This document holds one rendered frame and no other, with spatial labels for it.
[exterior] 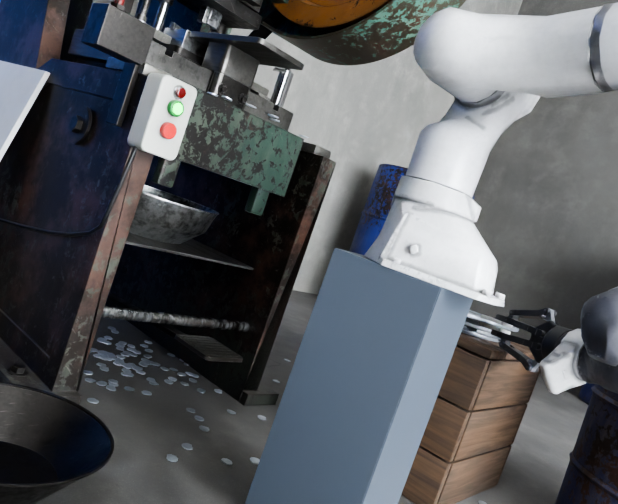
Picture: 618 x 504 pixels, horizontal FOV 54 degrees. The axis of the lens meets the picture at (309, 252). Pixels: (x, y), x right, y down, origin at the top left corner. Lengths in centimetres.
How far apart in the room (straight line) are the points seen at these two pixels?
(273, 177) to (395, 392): 70
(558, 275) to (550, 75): 354
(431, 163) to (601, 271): 344
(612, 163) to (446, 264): 361
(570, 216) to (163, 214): 344
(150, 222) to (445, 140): 71
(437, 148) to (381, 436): 43
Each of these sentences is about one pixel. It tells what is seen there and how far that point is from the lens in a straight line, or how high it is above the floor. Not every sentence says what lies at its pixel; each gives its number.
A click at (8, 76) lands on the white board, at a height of 55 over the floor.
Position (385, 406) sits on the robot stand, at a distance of 89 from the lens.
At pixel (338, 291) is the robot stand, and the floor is 39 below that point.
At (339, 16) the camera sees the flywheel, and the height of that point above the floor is 100.
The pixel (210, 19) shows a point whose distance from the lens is 153.
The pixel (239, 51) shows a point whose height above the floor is 76.
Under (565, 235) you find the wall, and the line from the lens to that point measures 442.
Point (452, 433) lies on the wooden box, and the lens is 129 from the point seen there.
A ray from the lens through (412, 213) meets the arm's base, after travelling 91.
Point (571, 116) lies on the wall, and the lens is 465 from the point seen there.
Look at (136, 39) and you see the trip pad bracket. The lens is 116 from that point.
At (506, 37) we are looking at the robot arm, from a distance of 92.
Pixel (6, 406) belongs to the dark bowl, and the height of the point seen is 4.
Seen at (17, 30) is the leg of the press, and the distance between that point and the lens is 173.
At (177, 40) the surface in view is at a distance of 148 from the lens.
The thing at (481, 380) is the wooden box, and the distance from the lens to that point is 127.
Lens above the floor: 49
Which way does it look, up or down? 4 degrees down
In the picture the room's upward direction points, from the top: 19 degrees clockwise
